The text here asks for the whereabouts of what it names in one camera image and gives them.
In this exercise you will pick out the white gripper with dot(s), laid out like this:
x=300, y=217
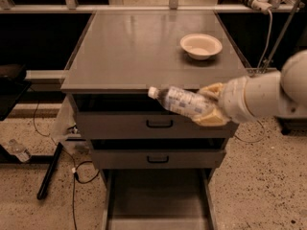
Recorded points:
x=232, y=100

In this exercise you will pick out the blue labelled plastic bottle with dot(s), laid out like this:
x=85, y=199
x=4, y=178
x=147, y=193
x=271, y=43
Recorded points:
x=182, y=102

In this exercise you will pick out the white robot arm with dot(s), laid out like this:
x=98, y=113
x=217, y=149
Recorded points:
x=279, y=93

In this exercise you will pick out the grey top drawer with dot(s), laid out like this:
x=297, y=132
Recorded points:
x=135, y=116

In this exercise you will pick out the grey drawer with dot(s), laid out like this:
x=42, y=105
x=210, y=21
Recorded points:
x=158, y=200
x=158, y=153
x=135, y=116

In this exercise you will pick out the grey drawer cabinet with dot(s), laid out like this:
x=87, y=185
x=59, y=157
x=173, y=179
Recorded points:
x=126, y=52

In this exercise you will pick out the grey middle drawer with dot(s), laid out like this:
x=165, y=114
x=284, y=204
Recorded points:
x=158, y=153

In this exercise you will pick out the grey bottom drawer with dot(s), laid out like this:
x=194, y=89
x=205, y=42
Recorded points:
x=158, y=200

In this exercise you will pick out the clear bottle on floor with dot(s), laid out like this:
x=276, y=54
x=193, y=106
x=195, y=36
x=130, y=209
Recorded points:
x=20, y=151

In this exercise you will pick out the white paper bowl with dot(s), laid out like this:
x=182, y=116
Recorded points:
x=201, y=46

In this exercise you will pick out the black table leg bar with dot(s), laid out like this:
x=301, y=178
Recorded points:
x=42, y=192

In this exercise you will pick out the black side table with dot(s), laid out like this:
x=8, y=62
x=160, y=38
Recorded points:
x=12, y=86

